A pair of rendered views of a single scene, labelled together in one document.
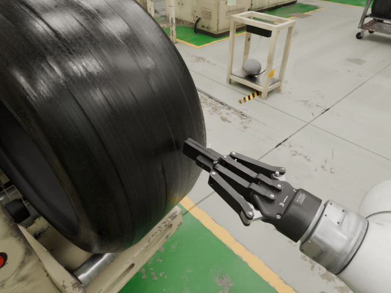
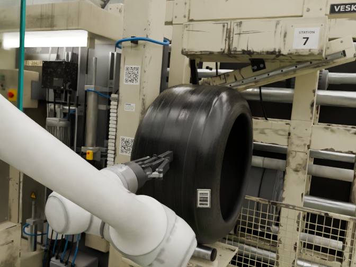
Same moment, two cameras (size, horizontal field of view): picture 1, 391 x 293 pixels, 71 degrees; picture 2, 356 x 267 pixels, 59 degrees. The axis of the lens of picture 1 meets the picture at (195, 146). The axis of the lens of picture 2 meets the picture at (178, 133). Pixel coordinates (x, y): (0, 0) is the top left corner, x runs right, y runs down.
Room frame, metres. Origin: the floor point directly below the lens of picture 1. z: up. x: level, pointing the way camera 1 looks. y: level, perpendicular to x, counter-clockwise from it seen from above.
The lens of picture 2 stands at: (0.22, -0.93, 1.41)
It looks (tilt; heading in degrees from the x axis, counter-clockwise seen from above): 6 degrees down; 79
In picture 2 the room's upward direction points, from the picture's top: 5 degrees clockwise
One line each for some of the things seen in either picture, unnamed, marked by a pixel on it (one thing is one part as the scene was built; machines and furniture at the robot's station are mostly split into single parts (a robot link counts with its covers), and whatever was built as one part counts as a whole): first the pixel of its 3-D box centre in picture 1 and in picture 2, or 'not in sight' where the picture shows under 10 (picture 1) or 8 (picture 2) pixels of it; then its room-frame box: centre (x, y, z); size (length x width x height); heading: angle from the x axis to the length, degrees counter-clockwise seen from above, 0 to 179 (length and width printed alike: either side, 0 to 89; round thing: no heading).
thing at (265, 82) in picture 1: (257, 54); not in sight; (3.15, -0.72, 0.40); 0.60 x 0.35 x 0.80; 43
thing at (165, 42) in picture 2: not in sight; (143, 42); (0.31, 0.43, 1.65); 0.19 x 0.19 x 0.06; 53
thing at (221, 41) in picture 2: not in sight; (253, 43); (0.80, 0.46, 1.71); 0.61 x 0.25 x 0.15; 143
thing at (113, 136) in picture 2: not in sight; (115, 149); (0.22, 0.46, 1.19); 0.05 x 0.04 x 0.48; 53
